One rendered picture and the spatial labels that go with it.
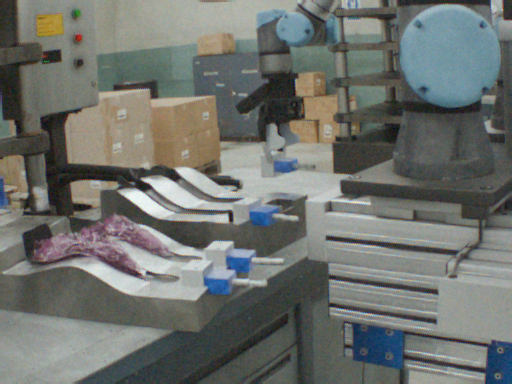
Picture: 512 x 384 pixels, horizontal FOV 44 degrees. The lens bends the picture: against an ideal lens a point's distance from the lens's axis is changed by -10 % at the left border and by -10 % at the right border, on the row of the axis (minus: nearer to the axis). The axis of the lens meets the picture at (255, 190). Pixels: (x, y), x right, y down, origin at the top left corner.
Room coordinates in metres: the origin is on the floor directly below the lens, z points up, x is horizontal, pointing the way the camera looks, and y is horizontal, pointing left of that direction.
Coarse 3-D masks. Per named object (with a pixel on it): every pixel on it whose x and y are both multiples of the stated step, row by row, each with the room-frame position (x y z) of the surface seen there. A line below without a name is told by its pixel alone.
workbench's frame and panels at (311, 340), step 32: (256, 288) 1.18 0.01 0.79; (288, 288) 1.35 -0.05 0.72; (320, 288) 1.47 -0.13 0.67; (224, 320) 1.09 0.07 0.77; (256, 320) 1.25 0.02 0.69; (288, 320) 1.38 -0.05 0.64; (320, 320) 1.49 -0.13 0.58; (160, 352) 0.95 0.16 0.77; (192, 352) 1.09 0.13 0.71; (224, 352) 1.18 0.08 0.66; (256, 352) 1.27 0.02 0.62; (288, 352) 1.37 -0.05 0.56; (320, 352) 1.48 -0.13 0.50
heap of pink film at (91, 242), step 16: (96, 224) 1.25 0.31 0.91; (112, 224) 1.20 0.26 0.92; (128, 224) 1.21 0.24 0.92; (48, 240) 1.21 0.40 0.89; (64, 240) 1.17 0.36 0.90; (80, 240) 1.13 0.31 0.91; (96, 240) 1.11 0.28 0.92; (128, 240) 1.18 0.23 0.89; (144, 240) 1.18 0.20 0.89; (160, 240) 1.20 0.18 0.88; (48, 256) 1.12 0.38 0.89; (64, 256) 1.10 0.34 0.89; (80, 256) 1.08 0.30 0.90; (96, 256) 1.08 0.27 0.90; (112, 256) 1.07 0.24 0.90; (128, 256) 1.10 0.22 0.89; (128, 272) 1.07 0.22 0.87; (144, 272) 1.09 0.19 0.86
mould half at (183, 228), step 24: (120, 192) 1.43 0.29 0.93; (168, 192) 1.50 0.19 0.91; (216, 192) 1.56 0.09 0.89; (240, 192) 1.57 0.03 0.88; (72, 216) 1.53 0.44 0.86; (96, 216) 1.52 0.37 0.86; (144, 216) 1.39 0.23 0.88; (168, 216) 1.38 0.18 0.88; (192, 216) 1.36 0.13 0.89; (216, 216) 1.33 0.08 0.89; (192, 240) 1.32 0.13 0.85; (216, 240) 1.29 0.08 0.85; (240, 240) 1.26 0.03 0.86; (264, 240) 1.33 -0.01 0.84; (288, 240) 1.40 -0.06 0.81
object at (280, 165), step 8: (272, 152) 1.65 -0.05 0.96; (280, 152) 1.64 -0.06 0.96; (264, 160) 1.62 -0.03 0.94; (272, 160) 1.61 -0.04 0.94; (280, 160) 1.61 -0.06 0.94; (288, 160) 1.60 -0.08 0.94; (296, 160) 1.62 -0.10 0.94; (264, 168) 1.62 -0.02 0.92; (272, 168) 1.61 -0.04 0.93; (280, 168) 1.60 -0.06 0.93; (288, 168) 1.59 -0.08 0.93; (296, 168) 1.61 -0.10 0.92; (312, 168) 1.57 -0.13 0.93; (264, 176) 1.62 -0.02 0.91; (272, 176) 1.61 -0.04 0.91
